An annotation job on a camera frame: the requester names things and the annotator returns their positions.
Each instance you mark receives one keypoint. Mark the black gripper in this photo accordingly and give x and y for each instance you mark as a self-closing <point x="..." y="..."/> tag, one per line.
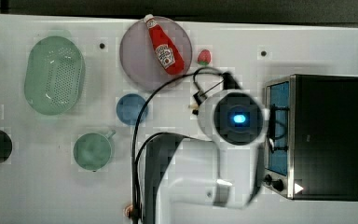
<point x="199" y="97"/>

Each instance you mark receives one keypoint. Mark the peeled banana toy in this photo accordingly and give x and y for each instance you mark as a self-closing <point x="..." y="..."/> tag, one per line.
<point x="194" y="109"/>

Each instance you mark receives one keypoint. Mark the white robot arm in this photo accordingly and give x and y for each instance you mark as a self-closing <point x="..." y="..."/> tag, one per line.
<point x="220" y="171"/>

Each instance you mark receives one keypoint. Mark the black toaster oven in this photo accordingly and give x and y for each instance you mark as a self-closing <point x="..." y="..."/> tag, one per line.
<point x="311" y="148"/>

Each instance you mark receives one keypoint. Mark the pink strawberry toy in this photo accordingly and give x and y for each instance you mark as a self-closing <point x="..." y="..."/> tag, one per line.
<point x="204" y="57"/>

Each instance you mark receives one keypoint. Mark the red ketchup bottle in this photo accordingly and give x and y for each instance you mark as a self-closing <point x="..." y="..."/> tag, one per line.
<point x="166" y="52"/>

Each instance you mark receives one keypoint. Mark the blue bowl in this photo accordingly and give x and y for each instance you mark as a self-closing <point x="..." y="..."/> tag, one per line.
<point x="129" y="107"/>

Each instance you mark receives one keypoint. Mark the translucent purple plate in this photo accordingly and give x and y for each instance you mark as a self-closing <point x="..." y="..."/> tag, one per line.
<point x="138" y="59"/>

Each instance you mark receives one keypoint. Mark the orange slice toy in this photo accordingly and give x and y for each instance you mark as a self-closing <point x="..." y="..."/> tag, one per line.
<point x="128" y="210"/>

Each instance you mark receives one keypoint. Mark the green plastic colander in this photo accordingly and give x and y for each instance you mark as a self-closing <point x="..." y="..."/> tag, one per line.
<point x="54" y="76"/>

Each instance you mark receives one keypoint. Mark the green cup with handle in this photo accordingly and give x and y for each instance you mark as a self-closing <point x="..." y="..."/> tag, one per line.
<point x="93" y="151"/>

